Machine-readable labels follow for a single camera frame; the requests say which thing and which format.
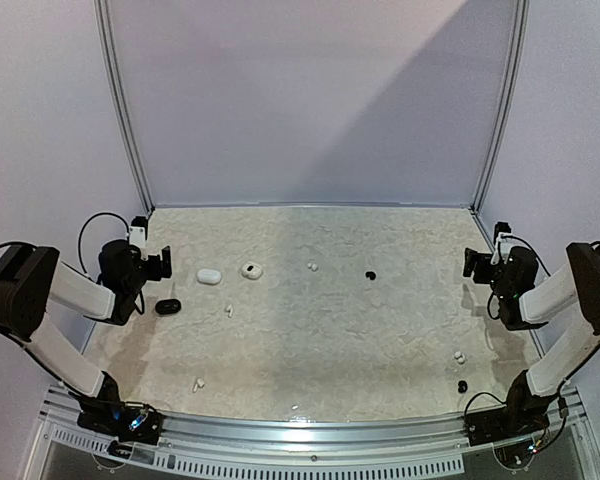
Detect black charging case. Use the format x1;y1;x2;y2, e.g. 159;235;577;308
154;299;182;316

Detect white oval charging case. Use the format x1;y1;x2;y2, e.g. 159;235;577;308
196;268;222;285

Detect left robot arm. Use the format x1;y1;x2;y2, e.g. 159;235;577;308
0;240;172;434

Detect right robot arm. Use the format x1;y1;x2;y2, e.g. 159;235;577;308
463;240;600;436

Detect white open charging case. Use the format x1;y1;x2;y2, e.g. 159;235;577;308
240;262;263;280

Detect white stem earbud lower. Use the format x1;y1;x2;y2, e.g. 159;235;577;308
192;379;205;393

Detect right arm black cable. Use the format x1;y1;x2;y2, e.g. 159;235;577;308
487;233;551;321

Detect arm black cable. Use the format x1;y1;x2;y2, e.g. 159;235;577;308
487;233;551;321
77;212;131;276

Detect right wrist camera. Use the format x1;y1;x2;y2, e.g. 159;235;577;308
493;221;512;248

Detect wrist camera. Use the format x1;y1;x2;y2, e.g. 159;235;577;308
493;221;512;248
128;216;148;249

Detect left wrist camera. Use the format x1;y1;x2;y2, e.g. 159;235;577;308
128;216;148;249

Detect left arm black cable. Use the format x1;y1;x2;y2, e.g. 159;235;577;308
77;212;131;276

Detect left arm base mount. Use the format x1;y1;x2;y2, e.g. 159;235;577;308
77;398;166;445

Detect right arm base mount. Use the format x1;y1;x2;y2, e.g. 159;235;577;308
463;407;549;446

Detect aluminium front rail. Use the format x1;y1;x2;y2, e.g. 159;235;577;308
25;388;600;479

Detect right aluminium corner post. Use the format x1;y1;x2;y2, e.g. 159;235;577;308
470;0;529;216

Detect aluminium corner post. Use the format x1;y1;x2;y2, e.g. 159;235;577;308
94;0;155;215
470;0;529;216

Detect left aluminium corner post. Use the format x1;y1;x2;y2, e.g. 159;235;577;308
94;0;155;215

